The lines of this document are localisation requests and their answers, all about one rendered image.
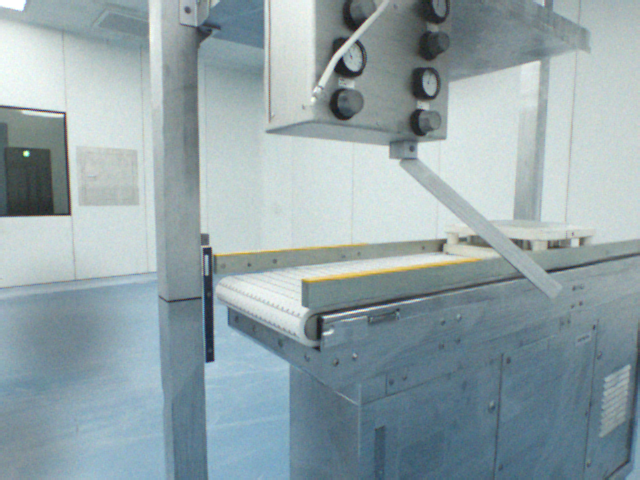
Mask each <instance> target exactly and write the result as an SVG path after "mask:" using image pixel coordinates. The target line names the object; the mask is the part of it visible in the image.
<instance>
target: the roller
mask: <svg viewBox="0 0 640 480"><path fill-rule="evenodd" d="M320 315H321V314H318V313H317V314H314V315H312V316H309V317H308V318H307V320H306V321H305V324H304V335H305V337H306V338H307V339H308V340H313V341H319V340H321V322H320V321H319V316H320Z"/></svg>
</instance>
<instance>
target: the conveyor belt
mask: <svg viewBox="0 0 640 480"><path fill-rule="evenodd" d="M636 254H640V251H639V252H633V253H627V254H621V255H615V256H610V257H604V258H597V259H591V260H585V261H579V262H574V263H568V264H562V265H556V266H550V268H544V269H543V270H544V271H545V272H547V271H552V270H558V269H563V268H569V266H574V265H580V264H585V263H591V262H596V261H603V260H609V259H614V258H620V257H625V256H631V255H636ZM465 258H473V257H468V256H461V255H446V254H434V255H424V256H414V257H405V258H394V259H385V260H374V261H365V262H354V264H344V265H335V266H324V267H315V268H304V269H295V270H284V271H275V272H264V273H255V274H245V275H235V276H227V277H225V278H223V279H222V280H221V281H220V282H219V283H218V285H217V289H215V291H216V296H217V299H218V300H219V301H220V302H221V303H222V304H224V305H226V306H228V307H230V308H232V309H234V311H236V312H238V313H242V314H244V315H246V316H248V317H250V318H252V319H254V320H256V321H258V322H260V323H262V324H265V325H267V326H269V327H271V328H273V329H275V330H277V331H279V333H281V334H283V335H285V336H288V337H290V338H292V339H294V340H296V341H298V342H300V343H302V344H304V345H306V346H309V347H315V346H319V345H321V340H319V341H313V340H308V339H307V338H306V337H305V335H304V324H305V321H306V320H307V318H308V317H309V316H312V315H314V314H317V313H323V312H328V311H335V310H341V309H346V307H352V306H358V305H364V304H369V303H375V302H381V301H387V300H392V299H398V298H404V297H410V296H415V295H421V294H426V293H433V292H439V291H444V290H450V289H455V287H462V286H467V285H473V284H478V283H484V282H490V281H496V280H501V279H507V278H512V277H518V276H523V275H522V274H520V273H514V274H508V275H503V276H497V277H491V278H484V279H478V280H473V281H467V282H461V283H454V284H448V285H442V286H437V287H436V288H431V289H424V290H418V291H412V292H406V293H400V294H394V295H388V296H382V297H375V298H369V299H364V300H358V301H351V302H345V303H339V304H332V305H327V306H321V307H315V309H306V307H303V306H301V278H309V277H318V276H326V275H336V274H344V273H352V272H361V271H370V270H379V269H387V268H395V267H405V266H413V265H421V263H431V262H439V261H447V260H456V259H465Z"/></svg>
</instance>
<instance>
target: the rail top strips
mask: <svg viewBox="0 0 640 480"><path fill-rule="evenodd" d="M365 245H369V244H365V243H362V244H347V245H333V246H318V247H303V248H289V249H274V250H259V251H245V252H230V253H215V254H212V255H213V256H226V255H239V254H254V253H268V252H281V251H295V250H309V249H323V248H337V247H350V246H365ZM479 260H482V258H475V257H473V258H465V259H456V260H447V261H439V262H431V263H421V265H413V266H405V267H395V268H387V269H379V270H370V271H361V272H352V273H344V274H336V275H326V276H318V277H309V278H301V281H304V282H308V283H311V282H318V281H326V280H335V279H343V278H350V277H359V276H367V275H374V274H383V273H391V272H399V271H407V270H415V269H423V268H431V267H439V266H447V265H456V263H463V262H471V261H479Z"/></svg>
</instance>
